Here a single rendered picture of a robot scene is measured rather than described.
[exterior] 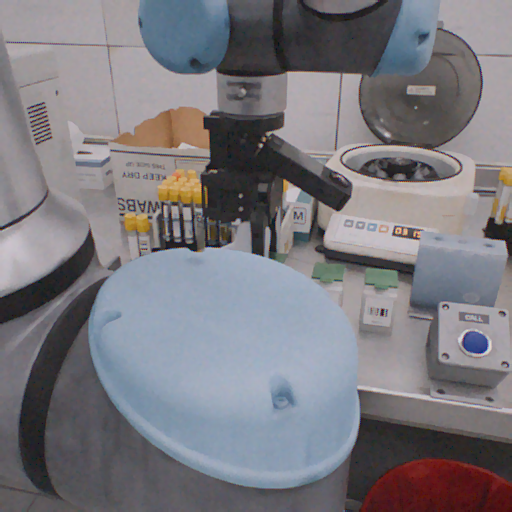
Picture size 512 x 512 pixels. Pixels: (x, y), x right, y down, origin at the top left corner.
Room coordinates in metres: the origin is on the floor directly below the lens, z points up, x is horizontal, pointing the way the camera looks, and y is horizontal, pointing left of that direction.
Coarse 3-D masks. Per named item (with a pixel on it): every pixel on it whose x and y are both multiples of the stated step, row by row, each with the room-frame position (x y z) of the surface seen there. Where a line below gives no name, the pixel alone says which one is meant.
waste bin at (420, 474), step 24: (384, 480) 0.64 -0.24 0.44; (408, 480) 0.65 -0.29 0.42; (432, 480) 0.66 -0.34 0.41; (456, 480) 0.66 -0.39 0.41; (480, 480) 0.65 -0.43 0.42; (504, 480) 0.64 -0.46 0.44; (384, 504) 0.62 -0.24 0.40; (408, 504) 0.64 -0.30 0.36; (432, 504) 0.65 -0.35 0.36; (456, 504) 0.65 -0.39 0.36; (480, 504) 0.63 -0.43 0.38; (504, 504) 0.62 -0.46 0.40
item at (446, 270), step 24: (432, 240) 0.57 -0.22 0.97; (456, 240) 0.57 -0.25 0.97; (480, 240) 0.57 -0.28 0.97; (432, 264) 0.55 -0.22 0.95; (456, 264) 0.55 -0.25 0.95; (480, 264) 0.54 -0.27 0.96; (504, 264) 0.53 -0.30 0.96; (432, 288) 0.55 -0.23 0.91; (456, 288) 0.54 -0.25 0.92; (480, 288) 0.54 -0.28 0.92; (408, 312) 0.55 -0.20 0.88; (432, 312) 0.54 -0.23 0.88
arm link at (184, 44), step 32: (160, 0) 0.42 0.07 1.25; (192, 0) 0.41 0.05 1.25; (224, 0) 0.42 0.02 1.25; (256, 0) 0.41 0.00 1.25; (160, 32) 0.42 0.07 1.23; (192, 32) 0.41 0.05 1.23; (224, 32) 0.41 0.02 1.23; (256, 32) 0.41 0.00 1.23; (160, 64) 0.42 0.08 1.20; (192, 64) 0.41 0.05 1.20; (224, 64) 0.44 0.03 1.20; (256, 64) 0.42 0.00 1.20
